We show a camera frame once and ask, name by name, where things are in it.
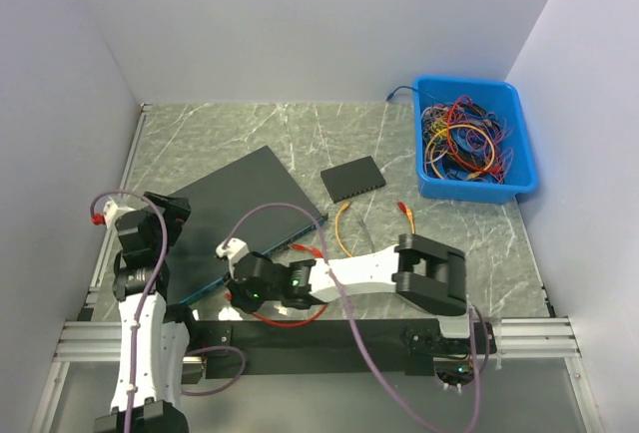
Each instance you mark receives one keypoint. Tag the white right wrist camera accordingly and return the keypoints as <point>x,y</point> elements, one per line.
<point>232,249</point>

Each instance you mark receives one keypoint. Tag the small black network switch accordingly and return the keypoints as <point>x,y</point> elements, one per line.
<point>352,179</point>

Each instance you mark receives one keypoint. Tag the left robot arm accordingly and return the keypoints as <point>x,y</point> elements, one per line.
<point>154,336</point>

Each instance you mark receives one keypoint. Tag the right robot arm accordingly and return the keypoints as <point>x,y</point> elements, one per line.
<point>426,273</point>

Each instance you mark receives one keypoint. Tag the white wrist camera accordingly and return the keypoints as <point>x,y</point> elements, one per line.
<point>111,211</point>
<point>232,249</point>

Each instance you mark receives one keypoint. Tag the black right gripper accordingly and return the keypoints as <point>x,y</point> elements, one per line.
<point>239,297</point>

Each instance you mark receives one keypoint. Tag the blue plastic bin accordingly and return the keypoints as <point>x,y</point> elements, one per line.
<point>471,140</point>

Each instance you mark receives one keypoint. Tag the aluminium frame rail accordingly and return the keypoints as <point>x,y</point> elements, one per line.
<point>515,338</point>

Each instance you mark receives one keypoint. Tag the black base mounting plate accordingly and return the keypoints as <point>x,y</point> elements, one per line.
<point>415,347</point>

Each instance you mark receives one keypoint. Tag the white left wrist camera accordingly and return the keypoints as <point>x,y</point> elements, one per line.
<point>111,211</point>

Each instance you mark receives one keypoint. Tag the large black network switch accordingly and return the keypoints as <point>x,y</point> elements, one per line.
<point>217,202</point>

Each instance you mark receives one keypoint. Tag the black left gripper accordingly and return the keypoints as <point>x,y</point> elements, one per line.
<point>176,214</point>

